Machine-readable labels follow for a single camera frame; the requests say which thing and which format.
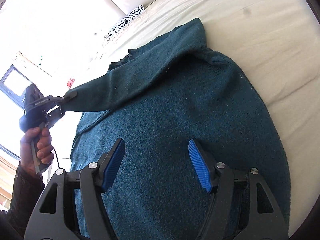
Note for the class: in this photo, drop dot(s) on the cream bed sheet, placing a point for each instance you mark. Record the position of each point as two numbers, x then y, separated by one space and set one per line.
276 43

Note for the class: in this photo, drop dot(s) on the dark jacket sleeve forearm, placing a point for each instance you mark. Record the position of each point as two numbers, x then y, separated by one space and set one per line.
27 190

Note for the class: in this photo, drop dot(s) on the dark teal knit sweater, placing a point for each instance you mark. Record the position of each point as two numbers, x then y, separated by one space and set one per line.
156 99

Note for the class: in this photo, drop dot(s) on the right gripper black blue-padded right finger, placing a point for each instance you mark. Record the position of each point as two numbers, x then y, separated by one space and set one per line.
243 206

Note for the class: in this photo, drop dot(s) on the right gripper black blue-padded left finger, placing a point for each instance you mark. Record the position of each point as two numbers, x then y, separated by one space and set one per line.
55 217

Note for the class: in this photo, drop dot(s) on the black framed window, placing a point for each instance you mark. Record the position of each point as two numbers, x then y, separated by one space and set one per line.
14 84

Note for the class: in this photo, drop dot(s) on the zebra print pillow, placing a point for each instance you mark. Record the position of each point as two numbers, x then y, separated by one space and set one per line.
126 20

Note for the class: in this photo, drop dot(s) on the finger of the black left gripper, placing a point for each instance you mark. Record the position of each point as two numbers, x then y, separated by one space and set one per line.
69 96

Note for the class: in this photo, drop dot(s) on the red box on shelf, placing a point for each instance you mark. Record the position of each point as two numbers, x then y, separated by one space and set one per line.
70 82

